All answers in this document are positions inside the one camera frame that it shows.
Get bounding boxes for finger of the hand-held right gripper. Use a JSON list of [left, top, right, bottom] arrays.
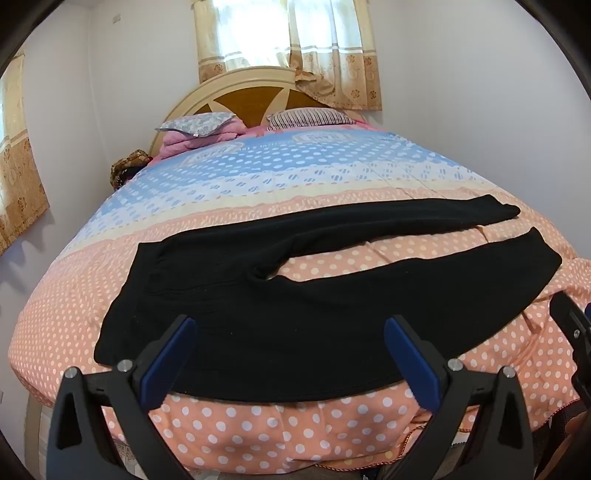
[[549, 291, 591, 370]]

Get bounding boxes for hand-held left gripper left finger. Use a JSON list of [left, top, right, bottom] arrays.
[[45, 315, 199, 480]]

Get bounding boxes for black pants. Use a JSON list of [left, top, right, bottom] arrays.
[[93, 194, 563, 403]]

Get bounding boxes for grey floral pillow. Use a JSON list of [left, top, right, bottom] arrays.
[[154, 112, 235, 138]]

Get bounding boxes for striped pillow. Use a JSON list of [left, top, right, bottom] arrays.
[[266, 107, 356, 131]]

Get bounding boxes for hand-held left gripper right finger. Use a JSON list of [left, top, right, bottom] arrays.
[[384, 315, 539, 480]]

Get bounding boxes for cream wooden bed headboard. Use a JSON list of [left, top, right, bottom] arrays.
[[148, 66, 365, 155]]

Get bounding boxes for pink blanket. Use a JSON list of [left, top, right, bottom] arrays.
[[152, 117, 278, 162]]

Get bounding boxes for polka dot bedspread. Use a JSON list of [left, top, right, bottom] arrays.
[[7, 124, 591, 474]]

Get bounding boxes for brown patterned bag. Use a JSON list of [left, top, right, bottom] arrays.
[[110, 148, 153, 190]]

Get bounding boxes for beige patterned window curtain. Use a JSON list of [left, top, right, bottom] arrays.
[[191, 0, 383, 112], [0, 51, 51, 254]]

